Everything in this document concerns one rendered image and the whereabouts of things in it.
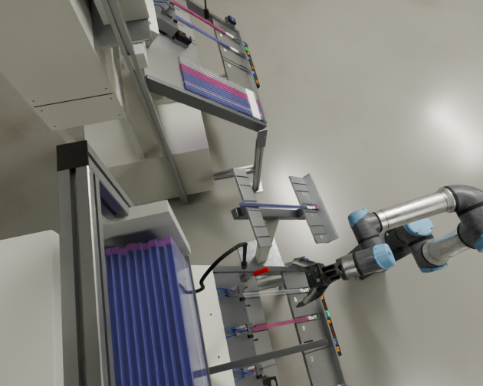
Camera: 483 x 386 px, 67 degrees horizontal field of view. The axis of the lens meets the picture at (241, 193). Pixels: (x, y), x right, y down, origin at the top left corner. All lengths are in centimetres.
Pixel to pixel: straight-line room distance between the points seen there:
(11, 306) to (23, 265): 7
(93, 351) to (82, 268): 9
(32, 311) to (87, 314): 24
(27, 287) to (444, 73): 330
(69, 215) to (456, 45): 356
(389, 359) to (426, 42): 256
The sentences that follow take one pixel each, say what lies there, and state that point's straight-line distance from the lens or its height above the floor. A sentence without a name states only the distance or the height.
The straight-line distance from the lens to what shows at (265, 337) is 131.
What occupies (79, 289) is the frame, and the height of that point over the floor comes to 189.
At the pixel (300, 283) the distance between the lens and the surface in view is 158.
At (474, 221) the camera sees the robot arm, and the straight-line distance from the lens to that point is 145.
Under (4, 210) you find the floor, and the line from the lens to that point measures 294.
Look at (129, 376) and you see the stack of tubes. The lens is 68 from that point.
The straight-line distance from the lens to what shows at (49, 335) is 67.
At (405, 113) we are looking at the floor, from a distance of 313.
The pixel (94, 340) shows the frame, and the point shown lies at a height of 190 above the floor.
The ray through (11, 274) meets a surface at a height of 172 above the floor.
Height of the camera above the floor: 232
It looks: 67 degrees down
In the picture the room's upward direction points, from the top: 1 degrees clockwise
